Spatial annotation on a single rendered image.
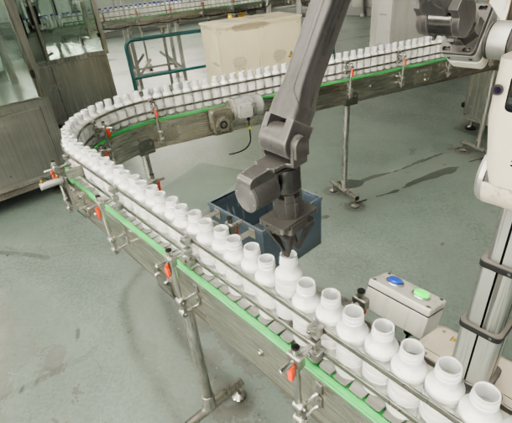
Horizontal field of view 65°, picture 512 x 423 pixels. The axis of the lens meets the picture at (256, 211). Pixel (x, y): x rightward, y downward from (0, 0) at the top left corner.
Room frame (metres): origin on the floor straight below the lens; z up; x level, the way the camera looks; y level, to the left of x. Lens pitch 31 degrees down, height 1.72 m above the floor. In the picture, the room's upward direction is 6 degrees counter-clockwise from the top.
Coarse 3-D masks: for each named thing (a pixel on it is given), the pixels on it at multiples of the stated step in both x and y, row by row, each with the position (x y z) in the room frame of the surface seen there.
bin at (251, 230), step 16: (304, 192) 1.38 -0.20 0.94; (224, 208) 1.40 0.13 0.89; (240, 208) 1.45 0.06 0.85; (272, 208) 1.53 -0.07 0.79; (320, 208) 1.32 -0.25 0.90; (224, 224) 1.30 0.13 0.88; (240, 224) 1.22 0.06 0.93; (256, 224) 1.50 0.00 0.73; (320, 224) 1.32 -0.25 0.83; (256, 240) 1.15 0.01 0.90; (272, 240) 1.15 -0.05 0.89; (320, 240) 1.32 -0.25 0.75
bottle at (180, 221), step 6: (180, 204) 0.99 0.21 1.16; (180, 210) 0.96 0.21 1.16; (186, 210) 0.97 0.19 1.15; (180, 216) 0.95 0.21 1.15; (186, 216) 0.96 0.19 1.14; (174, 222) 0.96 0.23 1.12; (180, 222) 0.95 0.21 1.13; (186, 222) 0.95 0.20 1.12; (180, 228) 0.94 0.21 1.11; (180, 246) 0.95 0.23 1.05
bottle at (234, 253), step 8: (232, 240) 0.81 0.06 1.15; (240, 240) 0.79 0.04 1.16; (232, 248) 0.78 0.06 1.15; (240, 248) 0.78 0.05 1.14; (224, 256) 0.78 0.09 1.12; (232, 256) 0.77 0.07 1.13; (240, 256) 0.77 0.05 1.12; (232, 264) 0.76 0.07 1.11; (240, 264) 0.77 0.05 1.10; (232, 272) 0.77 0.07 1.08; (232, 280) 0.77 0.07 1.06; (240, 280) 0.76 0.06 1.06; (240, 288) 0.76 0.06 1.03
